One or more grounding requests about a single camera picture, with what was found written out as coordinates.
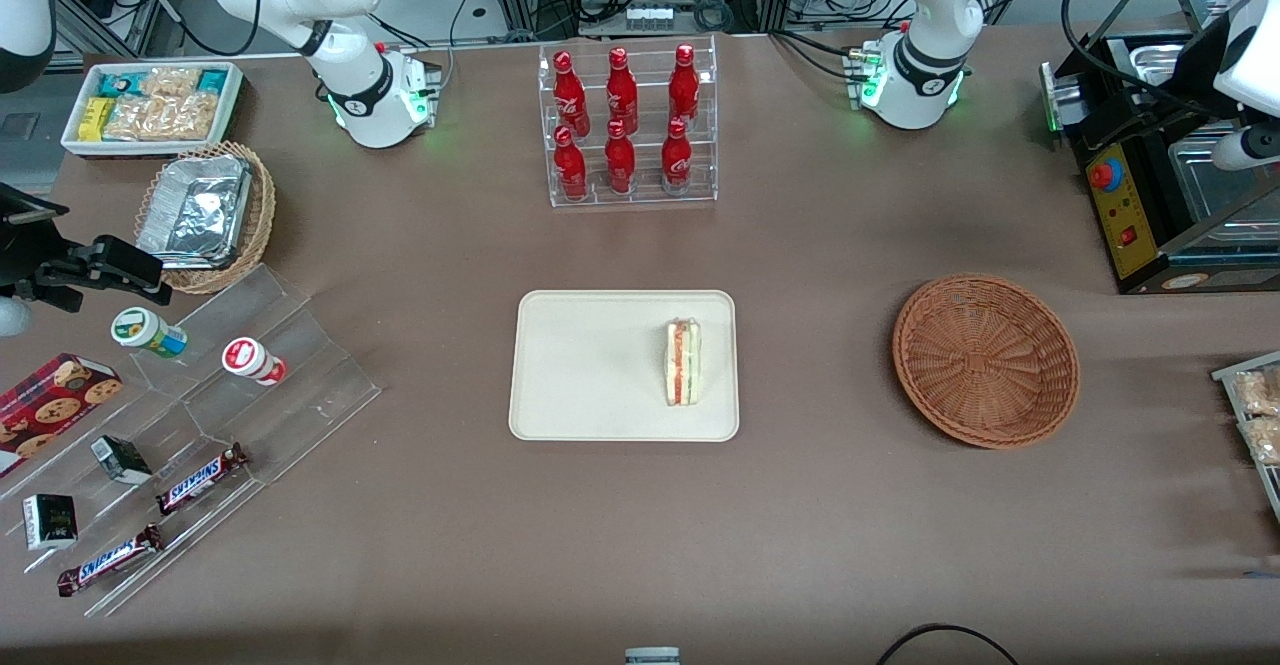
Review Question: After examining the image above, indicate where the large clear cracker bag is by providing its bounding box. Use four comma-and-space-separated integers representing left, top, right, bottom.
100, 93, 223, 143

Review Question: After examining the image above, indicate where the steel warmer pan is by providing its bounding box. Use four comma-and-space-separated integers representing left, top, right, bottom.
1168, 137, 1280, 228
1128, 40, 1196, 91

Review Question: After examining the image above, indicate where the grey tray with snacks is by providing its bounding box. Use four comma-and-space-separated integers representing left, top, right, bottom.
1212, 350, 1280, 525

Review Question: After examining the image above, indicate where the clear acrylic bottle rack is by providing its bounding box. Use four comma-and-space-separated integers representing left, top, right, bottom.
538, 35, 719, 209

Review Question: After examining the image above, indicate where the red lid white cup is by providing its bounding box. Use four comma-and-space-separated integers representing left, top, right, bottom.
221, 337, 289, 388

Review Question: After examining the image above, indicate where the clear acrylic stepped stand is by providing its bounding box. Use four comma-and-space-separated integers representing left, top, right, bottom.
0, 263, 383, 619

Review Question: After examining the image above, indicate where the brown Snickers bar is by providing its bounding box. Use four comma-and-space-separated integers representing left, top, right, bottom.
155, 442, 250, 518
56, 524, 167, 599

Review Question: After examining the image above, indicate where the clear fried snack bag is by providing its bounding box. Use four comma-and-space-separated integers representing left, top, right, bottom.
1232, 369, 1280, 419
1240, 417, 1280, 467

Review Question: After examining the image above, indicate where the large round brown wicker basket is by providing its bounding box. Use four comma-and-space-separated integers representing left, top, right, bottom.
892, 274, 1081, 449

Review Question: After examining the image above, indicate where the aluminium foil tray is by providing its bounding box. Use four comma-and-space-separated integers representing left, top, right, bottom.
136, 155, 254, 271

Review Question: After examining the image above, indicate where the cream rectangular tray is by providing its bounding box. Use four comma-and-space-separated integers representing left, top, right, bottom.
508, 290, 740, 443

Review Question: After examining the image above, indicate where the green lid white cup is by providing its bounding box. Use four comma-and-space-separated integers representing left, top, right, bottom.
110, 307, 189, 360

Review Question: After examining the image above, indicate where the small clear cracker bag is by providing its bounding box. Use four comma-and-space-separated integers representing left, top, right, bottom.
140, 66, 203, 99

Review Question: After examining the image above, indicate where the black table cable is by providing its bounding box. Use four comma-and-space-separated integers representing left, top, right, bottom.
877, 623, 1020, 665

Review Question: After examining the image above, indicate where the black food warmer machine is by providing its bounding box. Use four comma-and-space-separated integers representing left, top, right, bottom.
1040, 0, 1280, 296

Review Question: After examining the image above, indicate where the red cola bottle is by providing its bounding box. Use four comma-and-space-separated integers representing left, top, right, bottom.
660, 118, 694, 195
606, 47, 640, 136
553, 51, 587, 138
604, 120, 638, 196
553, 126, 589, 203
668, 43, 701, 128

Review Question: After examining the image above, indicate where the small light wicker basket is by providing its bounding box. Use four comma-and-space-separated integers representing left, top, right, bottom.
133, 141, 277, 295

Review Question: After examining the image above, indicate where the small black box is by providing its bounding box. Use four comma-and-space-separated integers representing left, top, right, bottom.
90, 435, 154, 487
22, 493, 80, 553

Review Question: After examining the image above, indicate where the red cookie box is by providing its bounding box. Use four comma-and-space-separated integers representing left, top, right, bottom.
0, 352, 124, 479

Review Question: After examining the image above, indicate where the white plastic snack bin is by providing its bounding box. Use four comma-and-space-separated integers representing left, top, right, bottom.
60, 61, 246, 159

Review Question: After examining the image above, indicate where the yellow snack packet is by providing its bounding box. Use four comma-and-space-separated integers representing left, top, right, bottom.
77, 97, 117, 143

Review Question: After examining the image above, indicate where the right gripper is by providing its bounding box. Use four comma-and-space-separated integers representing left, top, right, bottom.
0, 183, 173, 313

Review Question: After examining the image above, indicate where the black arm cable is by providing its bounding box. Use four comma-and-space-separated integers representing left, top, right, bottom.
1058, 0, 1216, 118

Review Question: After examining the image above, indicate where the triangular sandwich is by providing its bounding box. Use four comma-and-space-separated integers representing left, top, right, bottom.
665, 318, 703, 408

